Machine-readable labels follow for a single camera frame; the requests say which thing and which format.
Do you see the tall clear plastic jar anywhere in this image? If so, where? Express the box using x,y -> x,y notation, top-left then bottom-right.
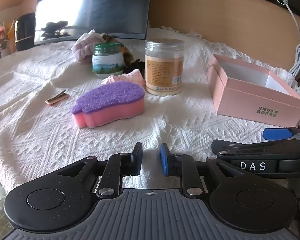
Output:
144,39 -> 185,96

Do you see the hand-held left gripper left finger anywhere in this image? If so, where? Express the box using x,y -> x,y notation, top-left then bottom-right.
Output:
57,142 -> 143,198

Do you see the white charging cable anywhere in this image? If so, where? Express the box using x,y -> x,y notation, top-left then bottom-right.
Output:
277,0 -> 300,77

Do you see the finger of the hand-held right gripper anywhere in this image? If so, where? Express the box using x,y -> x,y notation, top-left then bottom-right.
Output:
263,124 -> 300,140
211,139 -> 300,161

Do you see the white woven blanket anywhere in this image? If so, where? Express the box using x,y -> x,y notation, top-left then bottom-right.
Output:
0,26 -> 300,198

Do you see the black computer monitor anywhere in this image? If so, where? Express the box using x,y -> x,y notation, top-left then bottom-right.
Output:
34,0 -> 152,46

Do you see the black rounded container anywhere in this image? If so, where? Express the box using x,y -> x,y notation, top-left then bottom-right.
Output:
14,13 -> 36,53

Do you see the brown hair clip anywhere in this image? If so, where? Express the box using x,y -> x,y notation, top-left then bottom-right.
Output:
45,90 -> 68,105

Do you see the leopard print scrunchie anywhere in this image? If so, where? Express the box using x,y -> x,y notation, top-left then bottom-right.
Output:
102,33 -> 133,66

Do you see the dark hair accessory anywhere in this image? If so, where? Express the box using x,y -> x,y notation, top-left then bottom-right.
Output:
124,59 -> 146,75

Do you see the green lid glass jar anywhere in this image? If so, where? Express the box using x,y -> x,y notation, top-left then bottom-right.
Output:
92,42 -> 123,79

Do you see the pink and purple sponge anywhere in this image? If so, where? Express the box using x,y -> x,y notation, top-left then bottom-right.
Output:
70,81 -> 145,129

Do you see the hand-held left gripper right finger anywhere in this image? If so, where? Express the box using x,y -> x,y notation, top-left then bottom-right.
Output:
159,144 -> 232,198

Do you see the pink cardboard box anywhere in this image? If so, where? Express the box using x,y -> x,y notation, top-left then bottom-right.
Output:
207,54 -> 300,128

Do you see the light pink cloth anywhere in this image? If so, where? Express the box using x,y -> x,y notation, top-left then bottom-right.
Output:
101,69 -> 146,88

